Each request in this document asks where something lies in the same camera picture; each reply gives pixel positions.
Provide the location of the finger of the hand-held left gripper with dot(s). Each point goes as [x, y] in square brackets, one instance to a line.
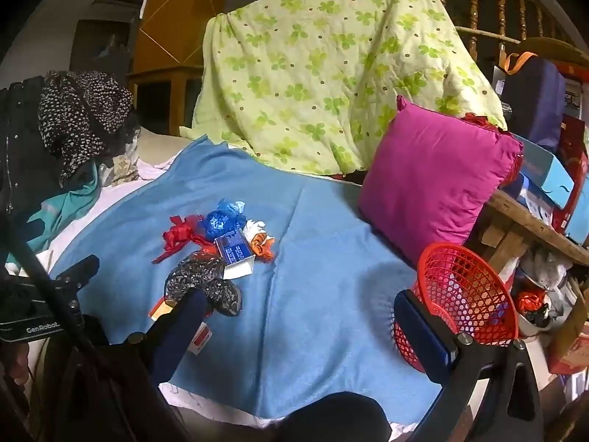
[76, 269]

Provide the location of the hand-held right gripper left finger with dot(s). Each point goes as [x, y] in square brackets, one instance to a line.
[177, 331]

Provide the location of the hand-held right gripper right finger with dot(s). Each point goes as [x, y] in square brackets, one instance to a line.
[421, 336]

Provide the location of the black speckled plastic bag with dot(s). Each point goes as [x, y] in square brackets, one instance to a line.
[202, 276]

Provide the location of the red plastic basket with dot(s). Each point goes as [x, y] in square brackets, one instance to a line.
[464, 285]

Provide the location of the red ribbon bow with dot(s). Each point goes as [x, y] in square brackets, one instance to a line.
[177, 235]

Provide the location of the blue white small carton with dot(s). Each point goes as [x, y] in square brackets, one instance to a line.
[232, 246]

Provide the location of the blue plastic bag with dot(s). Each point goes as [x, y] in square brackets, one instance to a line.
[221, 221]

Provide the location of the orange white plastic bag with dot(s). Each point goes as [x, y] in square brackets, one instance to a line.
[262, 244]

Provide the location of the teal cloth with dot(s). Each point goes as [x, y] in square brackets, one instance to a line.
[60, 212]

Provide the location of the metal basin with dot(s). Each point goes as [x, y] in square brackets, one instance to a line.
[529, 327]

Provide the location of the beige patterned cloth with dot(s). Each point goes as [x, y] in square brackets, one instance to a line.
[122, 168]

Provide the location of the small orange plastic bag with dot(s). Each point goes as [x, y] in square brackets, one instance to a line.
[529, 301]

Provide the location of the person's dark trouser knee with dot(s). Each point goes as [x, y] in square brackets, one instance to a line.
[331, 419]

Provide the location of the blue blanket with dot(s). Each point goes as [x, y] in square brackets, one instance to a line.
[299, 308]

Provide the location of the beige cushion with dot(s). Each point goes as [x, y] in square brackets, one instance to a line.
[156, 147]

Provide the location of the cardboard box with red print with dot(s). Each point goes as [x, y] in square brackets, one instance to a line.
[570, 336]

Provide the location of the wooden bench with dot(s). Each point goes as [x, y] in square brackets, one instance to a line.
[520, 221]

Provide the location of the magenta pillow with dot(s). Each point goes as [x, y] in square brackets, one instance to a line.
[428, 184]

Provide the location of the black dotted cloth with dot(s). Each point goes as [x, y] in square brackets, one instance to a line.
[78, 110]

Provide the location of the blue white patterned boxes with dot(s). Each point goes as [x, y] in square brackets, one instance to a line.
[529, 198]

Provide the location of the light blue storage bin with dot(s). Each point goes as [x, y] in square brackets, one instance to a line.
[580, 221]

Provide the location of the light blue carton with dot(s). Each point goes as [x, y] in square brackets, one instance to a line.
[543, 165]

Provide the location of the large red plastic bag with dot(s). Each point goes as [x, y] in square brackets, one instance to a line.
[483, 122]

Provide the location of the dark framed picture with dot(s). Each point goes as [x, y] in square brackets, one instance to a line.
[99, 46]

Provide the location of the red gift box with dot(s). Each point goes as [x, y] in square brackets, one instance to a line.
[573, 147]

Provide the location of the orange wooden pillar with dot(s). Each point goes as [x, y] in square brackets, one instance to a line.
[179, 18]

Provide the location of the green floral quilt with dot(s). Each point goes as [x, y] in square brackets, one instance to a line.
[322, 78]

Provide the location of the round bamboo tray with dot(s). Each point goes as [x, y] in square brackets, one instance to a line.
[557, 46]

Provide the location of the wooden stair railing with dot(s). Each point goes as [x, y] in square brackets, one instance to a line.
[474, 4]

